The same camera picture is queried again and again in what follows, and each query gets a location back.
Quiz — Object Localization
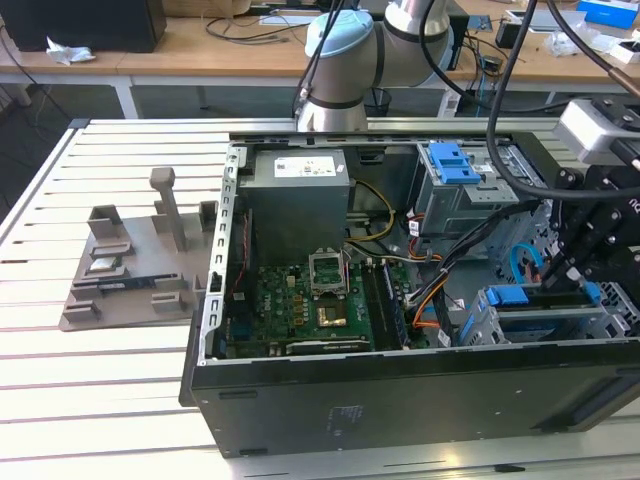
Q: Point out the crumpled white tissue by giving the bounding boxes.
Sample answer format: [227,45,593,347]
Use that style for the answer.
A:
[46,34,96,66]

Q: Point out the blue hanging cable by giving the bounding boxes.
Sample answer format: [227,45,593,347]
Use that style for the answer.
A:
[474,54,489,119]

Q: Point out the black cable coil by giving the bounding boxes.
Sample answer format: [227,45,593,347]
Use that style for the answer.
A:
[204,17,294,44]

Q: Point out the wire bundle with white label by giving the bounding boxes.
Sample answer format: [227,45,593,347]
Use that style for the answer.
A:
[404,208,445,265]

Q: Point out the white box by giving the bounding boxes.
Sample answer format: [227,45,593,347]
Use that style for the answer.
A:
[587,38,640,66]

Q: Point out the green motherboard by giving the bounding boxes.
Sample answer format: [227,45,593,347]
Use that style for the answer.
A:
[224,247,431,359]

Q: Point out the blue drive latch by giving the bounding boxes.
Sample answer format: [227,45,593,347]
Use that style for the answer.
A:
[428,143,482,186]

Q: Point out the black desktop speaker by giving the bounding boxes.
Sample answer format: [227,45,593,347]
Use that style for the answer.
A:
[447,13,472,71]

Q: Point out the crumpled clear plastic bag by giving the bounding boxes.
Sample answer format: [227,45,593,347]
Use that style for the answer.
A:
[543,22,601,57]

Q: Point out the orange wire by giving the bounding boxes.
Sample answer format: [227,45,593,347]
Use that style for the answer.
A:
[410,276,451,331]

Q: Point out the long wooden desk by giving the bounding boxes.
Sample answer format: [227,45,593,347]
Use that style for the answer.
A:
[0,0,640,121]

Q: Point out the black graphics card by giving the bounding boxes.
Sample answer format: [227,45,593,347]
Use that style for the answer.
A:
[269,337,374,357]

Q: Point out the dark RAM stick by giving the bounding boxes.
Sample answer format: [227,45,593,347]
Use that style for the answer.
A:
[97,278,156,292]

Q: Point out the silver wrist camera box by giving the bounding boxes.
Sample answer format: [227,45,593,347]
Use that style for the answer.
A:
[553,98,640,165]

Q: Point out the black RAM slot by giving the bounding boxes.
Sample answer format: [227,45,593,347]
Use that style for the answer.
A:
[370,263,396,351]
[361,263,387,351]

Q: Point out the black PC case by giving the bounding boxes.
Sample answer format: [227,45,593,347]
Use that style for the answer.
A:
[178,128,640,459]

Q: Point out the grey parts rack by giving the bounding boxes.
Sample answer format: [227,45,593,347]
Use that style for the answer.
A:
[57,167,222,334]

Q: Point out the thin red wire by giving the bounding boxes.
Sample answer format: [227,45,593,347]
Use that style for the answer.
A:
[232,212,251,296]

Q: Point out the metal drive cage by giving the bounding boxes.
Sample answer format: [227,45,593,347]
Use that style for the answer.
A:
[414,142,544,239]

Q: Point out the black cable bundle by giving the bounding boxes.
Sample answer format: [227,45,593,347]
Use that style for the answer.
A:
[432,202,541,347]

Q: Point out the metal disk bay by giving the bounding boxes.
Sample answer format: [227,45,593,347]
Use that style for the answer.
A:
[457,282,640,346]

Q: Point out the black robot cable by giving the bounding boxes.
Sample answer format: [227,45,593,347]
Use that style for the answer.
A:
[294,0,640,201]

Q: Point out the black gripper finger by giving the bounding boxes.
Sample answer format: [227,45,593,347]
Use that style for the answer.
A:
[541,167,590,295]
[556,203,625,297]

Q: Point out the blue wire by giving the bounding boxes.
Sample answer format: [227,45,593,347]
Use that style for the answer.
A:
[508,241,546,287]

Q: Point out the grey power supply unit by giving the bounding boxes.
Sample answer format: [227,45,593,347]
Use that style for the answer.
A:
[237,148,351,266]

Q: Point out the metal socket cover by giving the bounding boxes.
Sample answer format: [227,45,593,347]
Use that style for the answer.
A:
[307,247,349,299]

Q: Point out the grey tray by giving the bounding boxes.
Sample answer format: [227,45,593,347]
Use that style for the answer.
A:
[504,8,587,34]

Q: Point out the large black box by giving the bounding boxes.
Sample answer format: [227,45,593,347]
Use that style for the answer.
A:
[0,0,167,54]

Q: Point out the yellow and black wires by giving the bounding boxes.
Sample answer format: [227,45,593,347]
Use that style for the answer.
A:
[346,178,397,247]

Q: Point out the CPU socket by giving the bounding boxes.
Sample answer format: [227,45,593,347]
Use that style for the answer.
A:
[315,295,350,330]

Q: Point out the blue box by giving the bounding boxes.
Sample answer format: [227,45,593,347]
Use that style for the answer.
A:
[576,0,640,29]

